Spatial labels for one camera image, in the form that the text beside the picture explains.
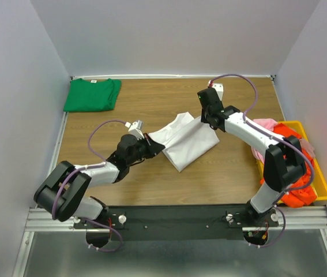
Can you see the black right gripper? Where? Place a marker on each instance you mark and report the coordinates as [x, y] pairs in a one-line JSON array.
[[203, 118]]

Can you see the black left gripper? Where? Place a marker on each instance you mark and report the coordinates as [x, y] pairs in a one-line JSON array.
[[153, 148]]

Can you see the white t-shirt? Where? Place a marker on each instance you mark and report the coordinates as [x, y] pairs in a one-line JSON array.
[[185, 139]]

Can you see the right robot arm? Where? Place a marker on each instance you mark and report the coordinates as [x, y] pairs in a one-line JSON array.
[[283, 161]]

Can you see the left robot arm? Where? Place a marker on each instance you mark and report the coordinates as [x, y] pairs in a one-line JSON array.
[[62, 194]]

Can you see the pink t-shirt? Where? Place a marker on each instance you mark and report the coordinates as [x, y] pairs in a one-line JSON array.
[[268, 124]]

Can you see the folded green t-shirt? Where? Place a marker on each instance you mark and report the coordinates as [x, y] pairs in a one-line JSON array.
[[85, 96]]

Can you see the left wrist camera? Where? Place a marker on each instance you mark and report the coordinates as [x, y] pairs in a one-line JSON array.
[[134, 129]]

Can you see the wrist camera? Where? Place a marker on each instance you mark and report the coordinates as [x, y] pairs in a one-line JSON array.
[[218, 87], [134, 129]]

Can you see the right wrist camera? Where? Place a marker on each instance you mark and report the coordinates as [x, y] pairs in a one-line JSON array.
[[218, 87]]

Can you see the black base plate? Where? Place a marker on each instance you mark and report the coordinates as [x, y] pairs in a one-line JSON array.
[[180, 222]]

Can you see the aluminium frame rail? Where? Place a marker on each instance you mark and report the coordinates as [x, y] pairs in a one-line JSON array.
[[305, 218]]

